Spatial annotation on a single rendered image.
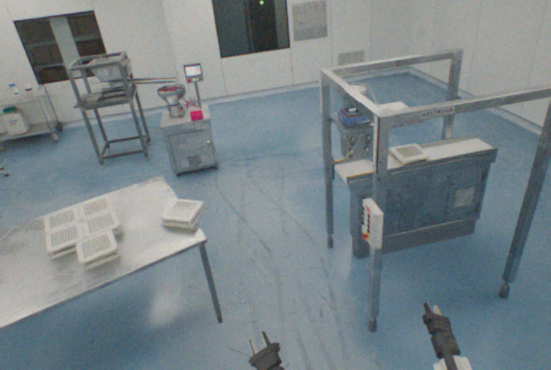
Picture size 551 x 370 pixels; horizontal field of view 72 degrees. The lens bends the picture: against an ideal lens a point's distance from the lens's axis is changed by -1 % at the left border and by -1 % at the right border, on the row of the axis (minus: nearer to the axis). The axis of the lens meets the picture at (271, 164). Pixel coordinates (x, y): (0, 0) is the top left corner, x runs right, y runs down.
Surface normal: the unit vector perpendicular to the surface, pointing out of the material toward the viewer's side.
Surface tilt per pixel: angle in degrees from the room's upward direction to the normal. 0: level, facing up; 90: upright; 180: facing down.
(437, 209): 90
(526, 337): 0
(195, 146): 90
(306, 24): 90
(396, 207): 90
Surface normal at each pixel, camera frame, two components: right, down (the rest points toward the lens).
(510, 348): -0.10, -0.87
